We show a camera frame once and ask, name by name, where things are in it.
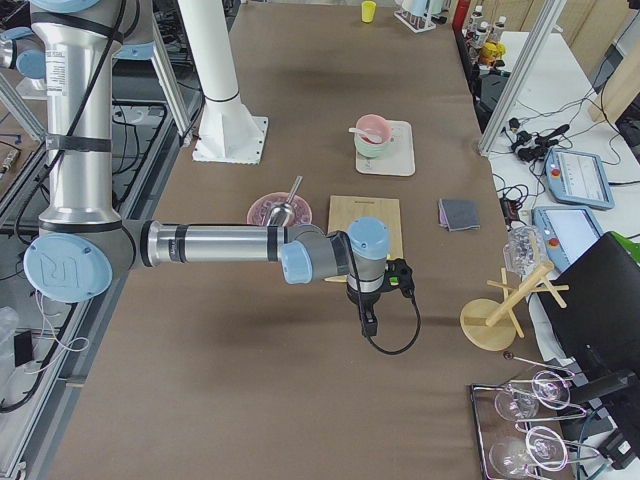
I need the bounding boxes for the white ceramic spoon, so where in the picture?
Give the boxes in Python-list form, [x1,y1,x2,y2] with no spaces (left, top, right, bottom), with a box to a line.
[348,127,382,144]

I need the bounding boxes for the metal glass rack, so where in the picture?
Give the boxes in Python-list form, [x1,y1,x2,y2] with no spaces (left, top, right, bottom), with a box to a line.
[469,384,602,479]

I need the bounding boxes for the black monitor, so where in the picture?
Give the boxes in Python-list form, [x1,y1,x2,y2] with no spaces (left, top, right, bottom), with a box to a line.
[538,232,639,380]

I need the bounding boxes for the wine glass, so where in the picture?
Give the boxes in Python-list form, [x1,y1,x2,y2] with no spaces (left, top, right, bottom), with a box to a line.
[494,370,570,422]
[489,426,568,479]

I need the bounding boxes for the stacked green bowls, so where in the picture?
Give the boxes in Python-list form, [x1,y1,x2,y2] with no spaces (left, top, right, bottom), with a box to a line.
[354,134,391,158]

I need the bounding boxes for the teach pendant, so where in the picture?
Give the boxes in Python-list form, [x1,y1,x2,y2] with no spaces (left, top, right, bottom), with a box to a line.
[532,205,603,272]
[545,147,615,210]

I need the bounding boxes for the upper teach pendant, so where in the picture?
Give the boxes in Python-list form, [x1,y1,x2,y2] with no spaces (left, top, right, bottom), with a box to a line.
[545,147,615,210]

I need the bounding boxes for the large pink bowl with ice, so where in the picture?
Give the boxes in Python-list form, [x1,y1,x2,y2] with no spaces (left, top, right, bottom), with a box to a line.
[246,192,312,226]

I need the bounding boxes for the metal ice scoop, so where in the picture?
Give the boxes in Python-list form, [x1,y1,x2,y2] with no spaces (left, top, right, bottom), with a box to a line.
[267,175,303,227]

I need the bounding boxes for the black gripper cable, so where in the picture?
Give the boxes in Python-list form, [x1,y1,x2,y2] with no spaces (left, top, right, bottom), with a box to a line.
[364,292,422,356]

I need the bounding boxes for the small pink bowl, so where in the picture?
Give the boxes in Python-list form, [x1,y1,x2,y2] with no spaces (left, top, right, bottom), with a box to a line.
[355,114,392,143]

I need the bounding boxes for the lower teach pendant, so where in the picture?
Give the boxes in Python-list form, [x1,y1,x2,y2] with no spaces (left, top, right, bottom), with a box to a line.
[532,205,603,272]

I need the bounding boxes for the yellow cup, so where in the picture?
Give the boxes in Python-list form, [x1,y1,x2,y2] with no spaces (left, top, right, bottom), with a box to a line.
[361,0,377,24]

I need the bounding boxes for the aluminium frame post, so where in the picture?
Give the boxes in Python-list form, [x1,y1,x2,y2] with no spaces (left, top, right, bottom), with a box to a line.
[478,0,567,157]

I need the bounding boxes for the wine glass upper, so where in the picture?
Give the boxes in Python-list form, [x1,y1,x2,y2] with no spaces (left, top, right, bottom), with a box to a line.
[494,370,570,422]

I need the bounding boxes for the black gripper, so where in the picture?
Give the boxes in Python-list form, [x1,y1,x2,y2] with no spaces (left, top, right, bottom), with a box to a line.
[347,258,414,338]

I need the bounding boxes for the wooden cup tree stand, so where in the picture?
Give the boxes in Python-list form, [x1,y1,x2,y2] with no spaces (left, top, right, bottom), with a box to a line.
[460,260,569,352]

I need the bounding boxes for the white rack at far edge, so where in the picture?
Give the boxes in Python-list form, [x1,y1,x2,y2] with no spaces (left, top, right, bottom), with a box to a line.
[394,0,448,33]

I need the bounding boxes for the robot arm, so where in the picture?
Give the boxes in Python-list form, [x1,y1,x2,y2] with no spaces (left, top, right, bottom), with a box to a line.
[23,1,415,339]

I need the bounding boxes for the folded grey cloth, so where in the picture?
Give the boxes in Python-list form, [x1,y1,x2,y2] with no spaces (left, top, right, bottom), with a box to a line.
[438,199,480,231]

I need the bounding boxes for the wine glass lower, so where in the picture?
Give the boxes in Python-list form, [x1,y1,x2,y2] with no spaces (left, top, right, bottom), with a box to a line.
[489,426,568,479]

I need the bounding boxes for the cream tray with bunny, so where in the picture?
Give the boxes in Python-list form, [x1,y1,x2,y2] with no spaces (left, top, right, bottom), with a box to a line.
[355,120,416,177]

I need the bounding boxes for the bamboo cutting board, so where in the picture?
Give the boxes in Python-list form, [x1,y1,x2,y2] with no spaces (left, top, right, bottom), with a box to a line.
[328,195,404,260]

